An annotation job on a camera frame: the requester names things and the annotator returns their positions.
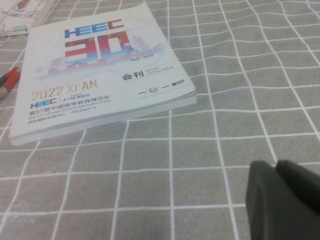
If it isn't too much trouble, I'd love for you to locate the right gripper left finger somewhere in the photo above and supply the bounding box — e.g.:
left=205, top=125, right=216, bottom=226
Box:
left=246, top=159, right=320, bottom=240

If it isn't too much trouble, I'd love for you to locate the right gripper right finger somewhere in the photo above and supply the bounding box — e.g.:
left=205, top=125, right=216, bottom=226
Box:
left=276, top=159, right=320, bottom=217

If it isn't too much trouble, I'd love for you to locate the red pen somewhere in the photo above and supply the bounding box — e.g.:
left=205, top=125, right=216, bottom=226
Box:
left=0, top=72, right=21, bottom=105

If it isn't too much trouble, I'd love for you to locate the black marker with red caps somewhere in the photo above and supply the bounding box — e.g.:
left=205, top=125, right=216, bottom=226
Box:
left=0, top=66, right=20, bottom=85

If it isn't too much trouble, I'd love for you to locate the grey checked tablecloth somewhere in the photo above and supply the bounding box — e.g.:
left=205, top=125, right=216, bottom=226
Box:
left=0, top=0, right=320, bottom=240

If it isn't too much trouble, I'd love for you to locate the white HEEC show catalogue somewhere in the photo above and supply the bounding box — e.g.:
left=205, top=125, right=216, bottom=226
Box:
left=8, top=2, right=198, bottom=147

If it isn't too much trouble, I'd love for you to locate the book with street map cover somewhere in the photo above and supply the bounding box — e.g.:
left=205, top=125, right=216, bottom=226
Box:
left=0, top=0, right=50, bottom=38

